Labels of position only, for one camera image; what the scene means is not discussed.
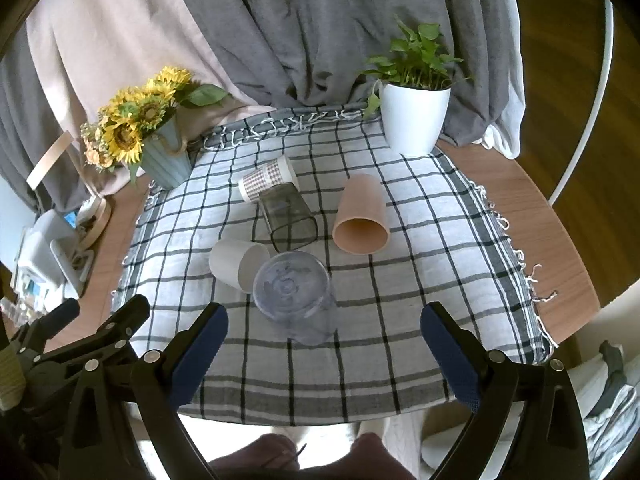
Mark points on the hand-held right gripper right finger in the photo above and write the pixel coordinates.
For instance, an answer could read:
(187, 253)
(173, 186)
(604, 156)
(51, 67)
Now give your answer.
(450, 360)

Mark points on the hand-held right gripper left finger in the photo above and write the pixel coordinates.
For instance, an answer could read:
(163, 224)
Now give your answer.
(197, 360)

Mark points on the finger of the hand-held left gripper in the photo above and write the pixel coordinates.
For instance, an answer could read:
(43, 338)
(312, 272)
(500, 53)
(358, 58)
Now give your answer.
(120, 322)
(55, 317)

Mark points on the clear plastic cup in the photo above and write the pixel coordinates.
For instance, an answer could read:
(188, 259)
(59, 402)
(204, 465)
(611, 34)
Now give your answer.
(295, 300)

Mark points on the dark transparent square cup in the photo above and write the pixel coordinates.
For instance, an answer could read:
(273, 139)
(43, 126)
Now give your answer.
(287, 210)

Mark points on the peach cup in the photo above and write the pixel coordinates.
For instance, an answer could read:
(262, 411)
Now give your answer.
(360, 200)

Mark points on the brown patterned white cup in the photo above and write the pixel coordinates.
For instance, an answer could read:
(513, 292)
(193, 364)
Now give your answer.
(265, 177)

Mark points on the white desktop device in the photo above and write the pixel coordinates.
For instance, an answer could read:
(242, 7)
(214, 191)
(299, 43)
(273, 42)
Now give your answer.
(45, 255)

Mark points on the checked black white tablecloth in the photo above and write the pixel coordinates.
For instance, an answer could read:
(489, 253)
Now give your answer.
(400, 310)

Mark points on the white slipper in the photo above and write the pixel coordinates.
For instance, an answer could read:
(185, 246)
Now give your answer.
(442, 440)

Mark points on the round wooden tray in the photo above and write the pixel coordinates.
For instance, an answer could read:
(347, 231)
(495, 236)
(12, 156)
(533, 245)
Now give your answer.
(97, 220)

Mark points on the person's right foot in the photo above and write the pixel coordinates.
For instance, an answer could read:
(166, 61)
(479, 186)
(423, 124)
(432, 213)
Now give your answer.
(380, 452)

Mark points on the person's foot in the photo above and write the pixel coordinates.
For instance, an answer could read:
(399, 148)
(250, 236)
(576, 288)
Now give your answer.
(380, 452)
(270, 455)

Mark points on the person's left foot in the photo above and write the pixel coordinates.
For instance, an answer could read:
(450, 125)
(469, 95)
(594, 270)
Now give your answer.
(270, 455)

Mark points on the pale wooden strip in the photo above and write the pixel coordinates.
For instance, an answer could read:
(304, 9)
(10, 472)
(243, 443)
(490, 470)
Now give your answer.
(47, 160)

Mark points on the blue-grey ribbed vase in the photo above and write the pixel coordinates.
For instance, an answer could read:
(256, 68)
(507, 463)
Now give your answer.
(167, 165)

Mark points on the grey striped cloth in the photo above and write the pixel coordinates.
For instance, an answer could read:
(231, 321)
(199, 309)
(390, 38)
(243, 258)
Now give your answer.
(610, 430)

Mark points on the sunflower bouquet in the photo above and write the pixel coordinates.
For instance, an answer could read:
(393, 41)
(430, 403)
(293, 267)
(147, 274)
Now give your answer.
(125, 135)

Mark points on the white plant pot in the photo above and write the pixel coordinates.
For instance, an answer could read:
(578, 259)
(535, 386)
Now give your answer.
(412, 120)

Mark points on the beige curtain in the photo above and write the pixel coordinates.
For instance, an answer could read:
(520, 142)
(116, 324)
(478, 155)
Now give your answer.
(130, 30)

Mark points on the green leafy plant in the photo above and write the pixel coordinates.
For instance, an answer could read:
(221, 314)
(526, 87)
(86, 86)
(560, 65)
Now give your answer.
(420, 55)

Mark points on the white curved tube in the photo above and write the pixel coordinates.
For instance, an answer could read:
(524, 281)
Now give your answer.
(595, 90)

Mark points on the grey curtain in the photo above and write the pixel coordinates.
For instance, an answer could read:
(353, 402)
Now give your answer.
(325, 25)

